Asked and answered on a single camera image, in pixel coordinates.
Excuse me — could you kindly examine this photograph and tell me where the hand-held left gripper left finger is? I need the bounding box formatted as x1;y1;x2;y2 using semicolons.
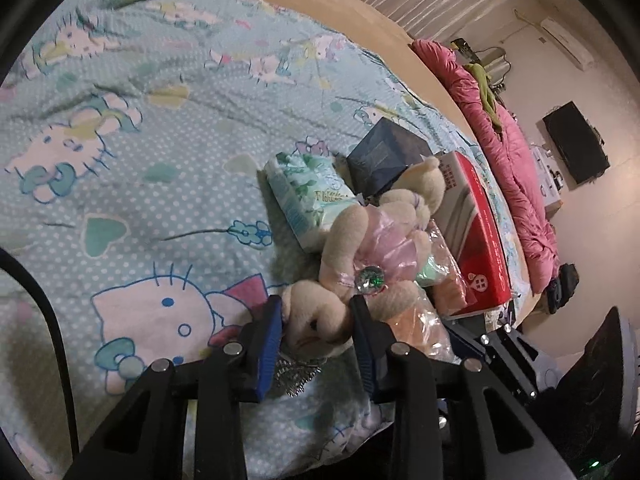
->
62;294;286;480

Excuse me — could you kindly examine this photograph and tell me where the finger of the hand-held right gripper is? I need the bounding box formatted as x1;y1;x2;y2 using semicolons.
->
442;324;490;363
480;327;542;402

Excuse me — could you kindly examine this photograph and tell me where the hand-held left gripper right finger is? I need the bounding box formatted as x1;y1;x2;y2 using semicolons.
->
348;295;576;480

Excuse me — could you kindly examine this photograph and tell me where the pink towel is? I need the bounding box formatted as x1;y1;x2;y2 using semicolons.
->
385;260;483;366

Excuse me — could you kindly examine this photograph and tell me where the beige plush toy pink dress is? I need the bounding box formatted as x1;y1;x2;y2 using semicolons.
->
280;156;446;361

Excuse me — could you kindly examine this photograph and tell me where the silver glitter ornament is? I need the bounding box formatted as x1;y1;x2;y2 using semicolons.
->
272;352;323;398

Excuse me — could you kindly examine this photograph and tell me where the green towel in plastic bag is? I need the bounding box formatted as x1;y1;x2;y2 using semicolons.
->
415;220;461;288

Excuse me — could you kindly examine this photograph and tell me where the dark bag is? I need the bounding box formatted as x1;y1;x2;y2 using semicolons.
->
545;262;581;316

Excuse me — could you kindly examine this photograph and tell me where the red and white cardboard box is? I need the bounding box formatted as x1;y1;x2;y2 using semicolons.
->
430;151;516;318

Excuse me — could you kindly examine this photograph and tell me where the green floral tissue pack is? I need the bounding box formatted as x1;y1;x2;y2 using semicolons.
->
263;151;363;253

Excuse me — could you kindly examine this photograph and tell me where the white cabinet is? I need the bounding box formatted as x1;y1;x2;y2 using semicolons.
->
530;145;568;213

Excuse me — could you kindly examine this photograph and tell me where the dark square box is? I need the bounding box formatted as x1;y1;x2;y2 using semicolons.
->
346;117;433;197

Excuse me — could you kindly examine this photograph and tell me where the pink quilt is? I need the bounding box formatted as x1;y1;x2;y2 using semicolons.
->
410;37;560;296

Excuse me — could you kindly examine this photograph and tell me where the light blue cartoon cat bedsheet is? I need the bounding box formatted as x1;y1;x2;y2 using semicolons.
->
0;0;531;480

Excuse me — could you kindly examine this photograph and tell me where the green cloth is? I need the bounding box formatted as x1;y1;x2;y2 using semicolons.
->
462;62;506;133

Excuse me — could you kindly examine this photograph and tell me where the black cable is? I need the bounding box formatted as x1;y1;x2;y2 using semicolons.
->
0;247;81;468

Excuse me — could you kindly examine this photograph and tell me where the black wall television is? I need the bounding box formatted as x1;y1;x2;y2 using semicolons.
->
542;101;611;185

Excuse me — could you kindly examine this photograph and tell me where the metal wire rack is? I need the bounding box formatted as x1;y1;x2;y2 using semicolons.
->
470;45;513;86

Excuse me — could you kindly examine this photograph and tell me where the white wall air conditioner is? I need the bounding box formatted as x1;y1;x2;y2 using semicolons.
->
540;16;598;66

